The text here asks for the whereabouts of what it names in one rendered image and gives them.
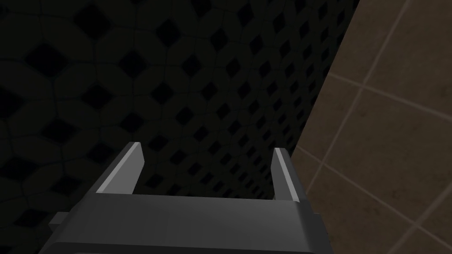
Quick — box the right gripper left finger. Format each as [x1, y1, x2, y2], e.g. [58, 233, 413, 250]
[91, 142, 145, 195]

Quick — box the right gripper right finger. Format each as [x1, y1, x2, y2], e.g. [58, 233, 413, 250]
[271, 147, 308, 203]

